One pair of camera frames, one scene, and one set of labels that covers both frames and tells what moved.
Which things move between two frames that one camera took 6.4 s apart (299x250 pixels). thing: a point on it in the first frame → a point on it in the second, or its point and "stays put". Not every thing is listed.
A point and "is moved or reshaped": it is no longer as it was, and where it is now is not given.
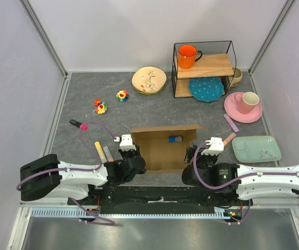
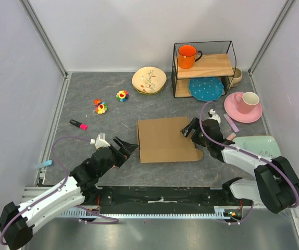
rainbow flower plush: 122,95 stays put
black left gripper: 135,152 → 126,148
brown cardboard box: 164,148 is moved or reshaped
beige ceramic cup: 234,80 stays put
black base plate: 153,199 stays put
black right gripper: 189,153 → 193,124
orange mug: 187,55 stays put
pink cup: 246,101 stays put
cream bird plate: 149,80 stays put
